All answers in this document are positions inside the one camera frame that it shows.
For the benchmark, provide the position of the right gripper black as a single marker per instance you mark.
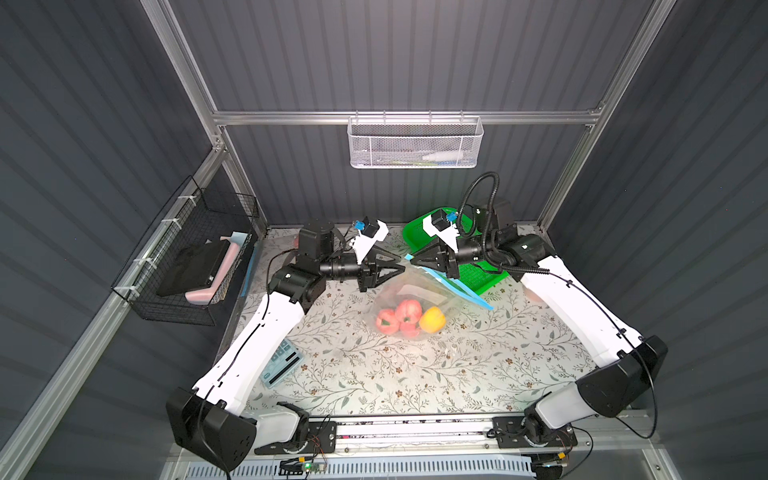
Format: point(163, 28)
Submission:
point(447, 259)

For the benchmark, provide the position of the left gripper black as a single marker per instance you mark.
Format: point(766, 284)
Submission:
point(367, 273)

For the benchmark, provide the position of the pink peach top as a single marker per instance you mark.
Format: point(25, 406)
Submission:
point(409, 311)

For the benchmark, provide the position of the pink peach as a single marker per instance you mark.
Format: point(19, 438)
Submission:
point(409, 330)
point(409, 311)
point(387, 322)

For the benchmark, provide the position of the yellow peach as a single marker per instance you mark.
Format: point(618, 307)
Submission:
point(432, 320)

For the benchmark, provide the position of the pink peach bottom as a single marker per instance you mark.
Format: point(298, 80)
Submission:
point(409, 330)

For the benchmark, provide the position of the clear zip-top bag blue zipper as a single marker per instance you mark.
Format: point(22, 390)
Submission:
point(272, 248)

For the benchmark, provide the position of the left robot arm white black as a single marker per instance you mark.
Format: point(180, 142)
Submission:
point(207, 419)

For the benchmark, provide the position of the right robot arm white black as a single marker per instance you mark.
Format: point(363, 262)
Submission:
point(626, 362)

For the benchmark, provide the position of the green plastic basket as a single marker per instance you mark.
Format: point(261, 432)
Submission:
point(476, 276)

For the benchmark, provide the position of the white tube in basket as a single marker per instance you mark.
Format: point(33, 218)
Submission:
point(444, 156)

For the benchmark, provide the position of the teal calculator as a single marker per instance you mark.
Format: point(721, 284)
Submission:
point(286, 358)

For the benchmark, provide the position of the black pouch in basket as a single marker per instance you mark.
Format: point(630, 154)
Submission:
point(193, 268)

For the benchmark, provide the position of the white wire wall basket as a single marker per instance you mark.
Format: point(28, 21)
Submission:
point(399, 142)

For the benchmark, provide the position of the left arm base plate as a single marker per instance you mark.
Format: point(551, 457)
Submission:
point(312, 438)

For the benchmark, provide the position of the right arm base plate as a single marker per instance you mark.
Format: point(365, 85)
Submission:
point(520, 431)

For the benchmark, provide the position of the black wire wall basket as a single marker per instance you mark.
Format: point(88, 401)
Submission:
point(196, 215)

